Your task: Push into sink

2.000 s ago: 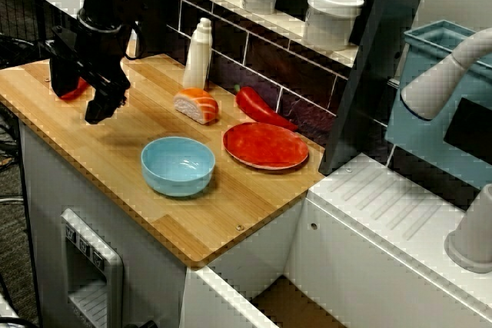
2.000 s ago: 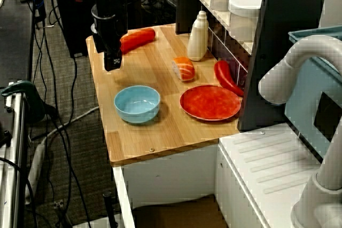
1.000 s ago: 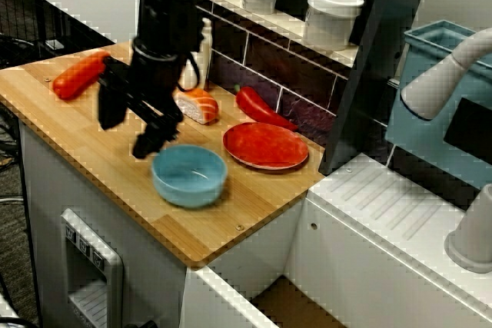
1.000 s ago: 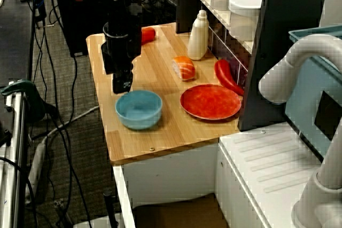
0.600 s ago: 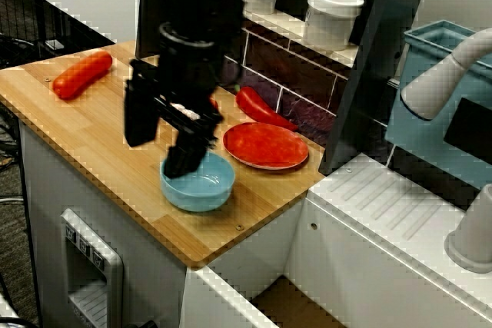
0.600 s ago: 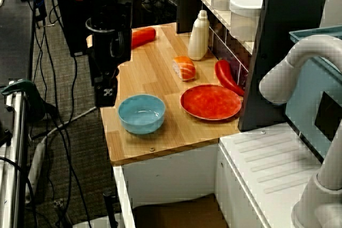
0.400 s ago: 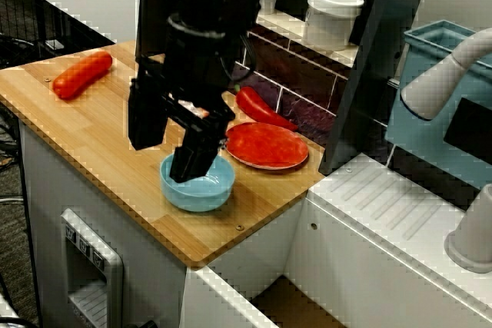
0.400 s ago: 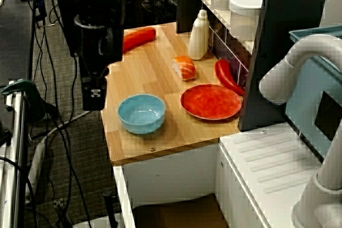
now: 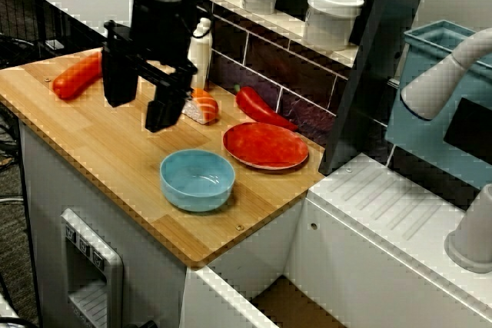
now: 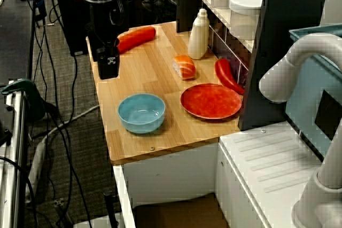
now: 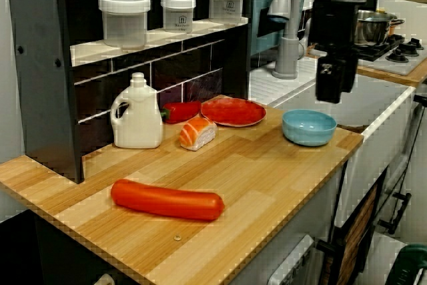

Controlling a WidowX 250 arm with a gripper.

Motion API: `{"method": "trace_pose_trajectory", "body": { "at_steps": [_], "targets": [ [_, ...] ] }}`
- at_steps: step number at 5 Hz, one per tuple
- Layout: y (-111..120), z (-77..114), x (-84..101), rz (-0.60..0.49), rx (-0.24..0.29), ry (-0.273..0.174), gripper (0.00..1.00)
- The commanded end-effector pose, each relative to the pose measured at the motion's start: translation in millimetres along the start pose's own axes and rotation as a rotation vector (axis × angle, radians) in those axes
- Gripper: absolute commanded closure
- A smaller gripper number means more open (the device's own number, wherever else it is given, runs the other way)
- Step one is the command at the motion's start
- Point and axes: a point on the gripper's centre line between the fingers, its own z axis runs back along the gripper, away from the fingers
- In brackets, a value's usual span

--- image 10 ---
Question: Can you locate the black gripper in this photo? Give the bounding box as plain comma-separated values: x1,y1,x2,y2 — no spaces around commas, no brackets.
82,0,129,80

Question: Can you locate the light blue bowl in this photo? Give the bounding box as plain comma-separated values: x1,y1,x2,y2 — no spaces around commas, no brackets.
118,93,166,134

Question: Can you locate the white toy sink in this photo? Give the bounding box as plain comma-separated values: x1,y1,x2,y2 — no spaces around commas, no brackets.
112,121,325,228

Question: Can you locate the orange sausage toy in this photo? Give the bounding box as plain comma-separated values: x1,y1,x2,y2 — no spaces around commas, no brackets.
116,26,157,54

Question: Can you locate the black computer tower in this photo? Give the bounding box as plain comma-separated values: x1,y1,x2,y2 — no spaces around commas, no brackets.
55,0,93,57

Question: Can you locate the salmon sushi toy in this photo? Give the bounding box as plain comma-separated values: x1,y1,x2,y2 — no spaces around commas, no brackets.
172,54,196,81

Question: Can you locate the white detergent bottle toy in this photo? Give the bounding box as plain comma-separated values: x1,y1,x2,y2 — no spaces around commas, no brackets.
188,8,210,60

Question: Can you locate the red plate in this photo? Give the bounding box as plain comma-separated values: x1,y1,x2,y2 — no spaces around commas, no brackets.
180,83,243,120

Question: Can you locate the red pepper toy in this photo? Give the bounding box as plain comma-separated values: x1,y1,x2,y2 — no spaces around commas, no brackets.
214,58,245,95

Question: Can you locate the white power strip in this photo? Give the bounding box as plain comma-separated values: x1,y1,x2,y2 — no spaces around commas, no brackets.
25,134,49,196

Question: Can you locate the tall printed clear storage jar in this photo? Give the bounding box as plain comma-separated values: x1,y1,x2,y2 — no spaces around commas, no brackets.
229,0,265,41

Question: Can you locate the black upright rod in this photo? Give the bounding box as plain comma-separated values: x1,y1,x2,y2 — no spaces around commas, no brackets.
103,189,120,228

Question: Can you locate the dark shelf unit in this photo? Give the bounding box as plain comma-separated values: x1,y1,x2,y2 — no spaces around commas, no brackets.
175,0,332,131

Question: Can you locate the grey toy faucet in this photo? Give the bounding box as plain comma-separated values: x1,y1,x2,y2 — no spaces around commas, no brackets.
259,32,342,228

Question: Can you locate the teal plastic bin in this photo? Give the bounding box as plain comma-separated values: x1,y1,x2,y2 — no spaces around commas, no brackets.
284,23,342,159

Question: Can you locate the white floor cable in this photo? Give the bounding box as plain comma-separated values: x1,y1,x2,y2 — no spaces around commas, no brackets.
40,104,101,143

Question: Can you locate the black floor cable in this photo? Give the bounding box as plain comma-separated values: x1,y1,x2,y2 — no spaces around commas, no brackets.
34,0,93,228

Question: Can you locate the silver metal rail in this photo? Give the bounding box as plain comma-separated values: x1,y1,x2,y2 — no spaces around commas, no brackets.
0,81,27,228

